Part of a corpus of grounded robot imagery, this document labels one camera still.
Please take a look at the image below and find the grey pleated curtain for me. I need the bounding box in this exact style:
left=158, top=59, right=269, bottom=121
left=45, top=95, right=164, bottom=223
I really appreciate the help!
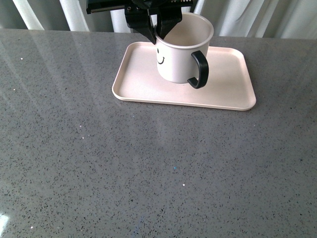
left=0, top=0, right=317, bottom=40

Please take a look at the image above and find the white smiley mug black handle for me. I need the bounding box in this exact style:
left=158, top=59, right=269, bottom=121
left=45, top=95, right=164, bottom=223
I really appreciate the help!
left=155, top=12, right=214, bottom=89

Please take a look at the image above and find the beige rectangular plastic tray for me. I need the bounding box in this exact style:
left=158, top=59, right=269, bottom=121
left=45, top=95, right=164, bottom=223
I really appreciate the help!
left=112, top=42, right=256, bottom=111

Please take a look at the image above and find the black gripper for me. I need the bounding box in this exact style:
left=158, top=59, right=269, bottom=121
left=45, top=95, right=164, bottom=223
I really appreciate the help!
left=86, top=0, right=193, bottom=45

